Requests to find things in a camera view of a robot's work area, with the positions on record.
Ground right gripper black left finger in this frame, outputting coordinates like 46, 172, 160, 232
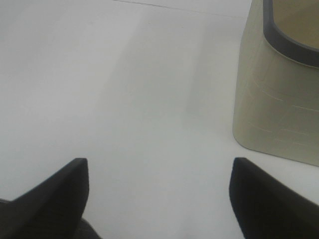
0, 158, 88, 239

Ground beige bin with grey rim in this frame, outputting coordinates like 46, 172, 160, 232
233, 0, 319, 165

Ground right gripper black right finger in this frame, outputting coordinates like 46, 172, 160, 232
229, 157, 319, 239

